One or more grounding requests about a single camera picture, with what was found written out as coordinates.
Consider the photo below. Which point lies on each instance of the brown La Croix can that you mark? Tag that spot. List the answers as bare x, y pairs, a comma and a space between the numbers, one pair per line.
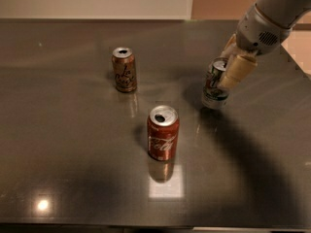
124, 67

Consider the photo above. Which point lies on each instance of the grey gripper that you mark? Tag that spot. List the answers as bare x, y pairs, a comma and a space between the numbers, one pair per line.
259, 33

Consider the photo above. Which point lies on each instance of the white green 7up can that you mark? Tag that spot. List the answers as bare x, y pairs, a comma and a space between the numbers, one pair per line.
213, 97

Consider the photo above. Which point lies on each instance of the red coke can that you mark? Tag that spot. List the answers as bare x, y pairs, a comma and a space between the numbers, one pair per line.
163, 130

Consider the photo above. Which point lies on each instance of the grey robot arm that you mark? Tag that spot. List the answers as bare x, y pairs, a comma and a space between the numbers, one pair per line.
285, 13

